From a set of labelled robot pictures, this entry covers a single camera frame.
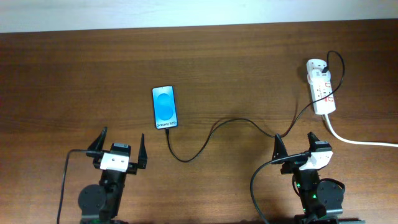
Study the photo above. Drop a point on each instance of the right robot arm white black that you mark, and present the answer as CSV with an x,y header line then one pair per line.
x,y
321,199

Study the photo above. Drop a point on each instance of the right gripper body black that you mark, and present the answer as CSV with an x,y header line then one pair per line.
x,y
292,165

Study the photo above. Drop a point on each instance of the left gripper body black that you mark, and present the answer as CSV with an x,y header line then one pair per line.
x,y
132,167

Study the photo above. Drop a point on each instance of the blue screen smartphone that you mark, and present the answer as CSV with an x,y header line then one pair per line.
x,y
165,111

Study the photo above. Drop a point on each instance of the white usb charger plug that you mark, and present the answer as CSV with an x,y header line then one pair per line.
x,y
317,76

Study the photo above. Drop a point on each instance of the white power strip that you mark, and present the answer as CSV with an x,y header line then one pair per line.
x,y
324,102

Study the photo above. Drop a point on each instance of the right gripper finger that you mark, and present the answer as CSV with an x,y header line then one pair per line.
x,y
279,155
312,138

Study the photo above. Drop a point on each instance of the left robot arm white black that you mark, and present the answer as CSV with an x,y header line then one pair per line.
x,y
99,203

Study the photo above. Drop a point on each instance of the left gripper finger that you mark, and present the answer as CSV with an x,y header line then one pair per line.
x,y
142,156
96,146

